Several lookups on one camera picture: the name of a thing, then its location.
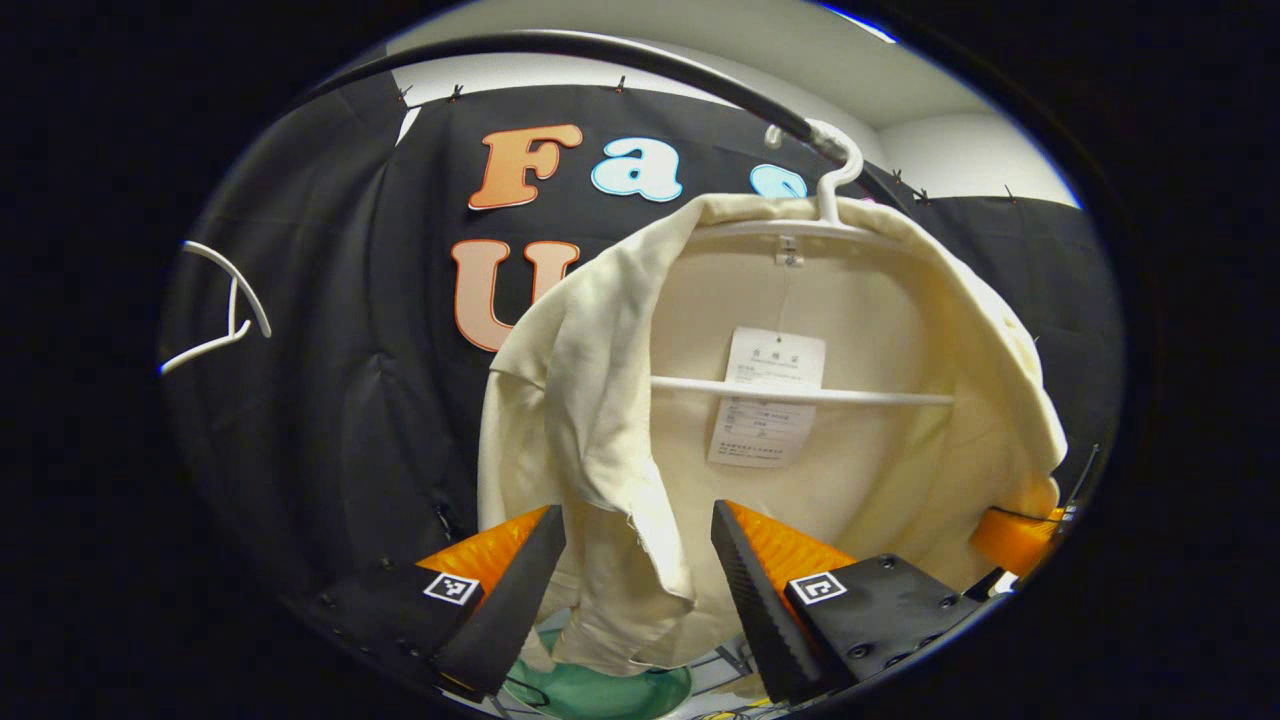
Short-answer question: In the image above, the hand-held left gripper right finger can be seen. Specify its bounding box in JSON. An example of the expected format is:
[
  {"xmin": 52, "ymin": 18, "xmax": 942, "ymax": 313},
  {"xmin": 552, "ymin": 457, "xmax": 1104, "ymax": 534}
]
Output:
[{"xmin": 710, "ymin": 498, "xmax": 993, "ymax": 707}]

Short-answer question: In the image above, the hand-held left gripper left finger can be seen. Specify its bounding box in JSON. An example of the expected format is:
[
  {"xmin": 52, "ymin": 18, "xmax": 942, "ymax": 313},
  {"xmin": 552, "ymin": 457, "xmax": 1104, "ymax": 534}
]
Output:
[{"xmin": 298, "ymin": 503, "xmax": 568, "ymax": 703}]

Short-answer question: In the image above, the green laundry hamper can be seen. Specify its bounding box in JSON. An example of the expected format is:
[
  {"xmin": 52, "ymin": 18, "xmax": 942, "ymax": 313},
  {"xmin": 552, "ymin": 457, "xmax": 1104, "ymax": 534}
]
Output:
[{"xmin": 500, "ymin": 628, "xmax": 694, "ymax": 720}]

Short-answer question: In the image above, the cream shirt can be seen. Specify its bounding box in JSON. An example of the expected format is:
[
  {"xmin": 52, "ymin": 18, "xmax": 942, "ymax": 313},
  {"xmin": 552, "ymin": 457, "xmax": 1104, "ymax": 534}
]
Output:
[{"xmin": 477, "ymin": 192, "xmax": 1069, "ymax": 677}]

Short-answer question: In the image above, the white hanger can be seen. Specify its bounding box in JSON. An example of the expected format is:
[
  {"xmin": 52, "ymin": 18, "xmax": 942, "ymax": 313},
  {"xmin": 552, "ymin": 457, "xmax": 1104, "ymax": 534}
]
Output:
[
  {"xmin": 160, "ymin": 240, "xmax": 273, "ymax": 377},
  {"xmin": 650, "ymin": 120, "xmax": 958, "ymax": 407}
]

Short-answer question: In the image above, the black clothes rack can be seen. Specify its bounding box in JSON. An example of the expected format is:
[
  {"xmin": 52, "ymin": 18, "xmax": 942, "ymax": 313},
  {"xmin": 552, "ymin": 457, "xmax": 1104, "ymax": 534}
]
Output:
[{"xmin": 300, "ymin": 30, "xmax": 901, "ymax": 206}]

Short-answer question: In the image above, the thin black stand pole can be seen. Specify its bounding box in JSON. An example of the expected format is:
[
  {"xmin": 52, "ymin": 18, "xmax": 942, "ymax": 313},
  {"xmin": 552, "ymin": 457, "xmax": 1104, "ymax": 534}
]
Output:
[{"xmin": 1072, "ymin": 443, "xmax": 1103, "ymax": 511}]

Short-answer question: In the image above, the black backdrop cloth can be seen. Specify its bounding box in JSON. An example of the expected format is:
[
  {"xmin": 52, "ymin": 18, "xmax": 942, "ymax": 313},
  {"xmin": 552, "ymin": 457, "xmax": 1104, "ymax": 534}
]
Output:
[{"xmin": 160, "ymin": 70, "xmax": 1126, "ymax": 641}]

